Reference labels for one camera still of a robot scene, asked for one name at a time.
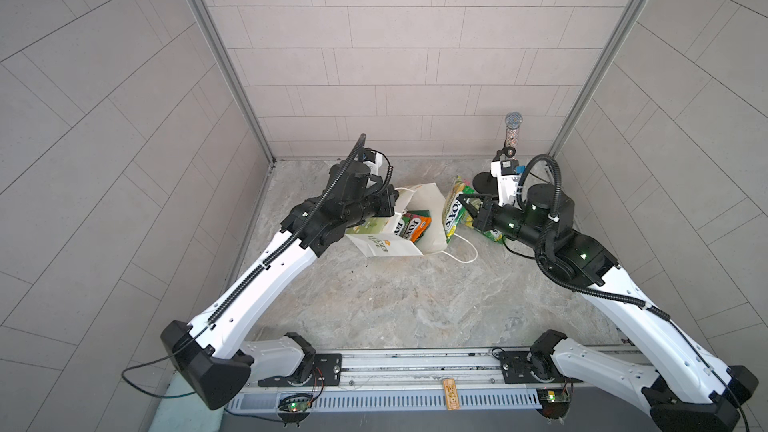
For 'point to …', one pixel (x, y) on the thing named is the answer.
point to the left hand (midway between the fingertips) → (408, 192)
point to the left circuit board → (296, 406)
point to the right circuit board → (554, 403)
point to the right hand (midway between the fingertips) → (457, 200)
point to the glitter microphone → (513, 122)
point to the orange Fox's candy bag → (416, 226)
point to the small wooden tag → (452, 397)
